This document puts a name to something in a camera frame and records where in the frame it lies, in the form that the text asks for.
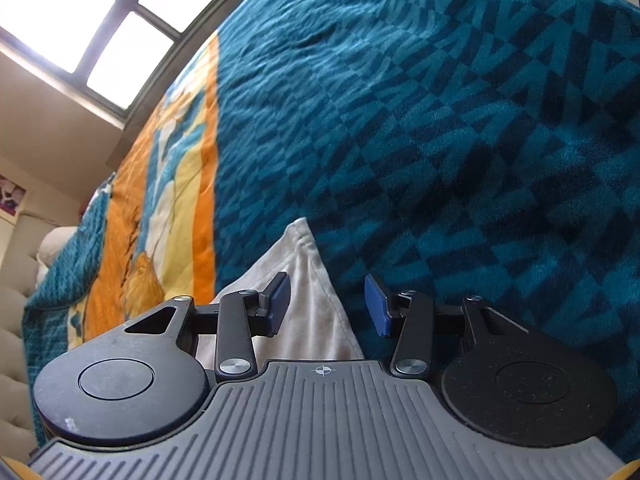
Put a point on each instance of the tufted grey headboard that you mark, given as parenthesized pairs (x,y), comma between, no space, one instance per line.
(19,270)

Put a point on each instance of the white pillow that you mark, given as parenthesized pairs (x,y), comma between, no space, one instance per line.
(49,249)

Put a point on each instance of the large window frame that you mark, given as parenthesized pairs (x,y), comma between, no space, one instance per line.
(115,57)

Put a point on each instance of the orange and teal blanket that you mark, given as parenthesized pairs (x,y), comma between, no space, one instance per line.
(452,146)

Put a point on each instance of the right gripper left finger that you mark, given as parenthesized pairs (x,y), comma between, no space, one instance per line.
(239,317)

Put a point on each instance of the framed wall picture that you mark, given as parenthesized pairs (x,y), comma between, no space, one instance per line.
(12,197)

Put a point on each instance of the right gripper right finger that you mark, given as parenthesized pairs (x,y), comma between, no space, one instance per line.
(428,335)

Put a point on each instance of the white t-shirt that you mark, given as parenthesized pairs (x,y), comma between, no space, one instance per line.
(315,326)

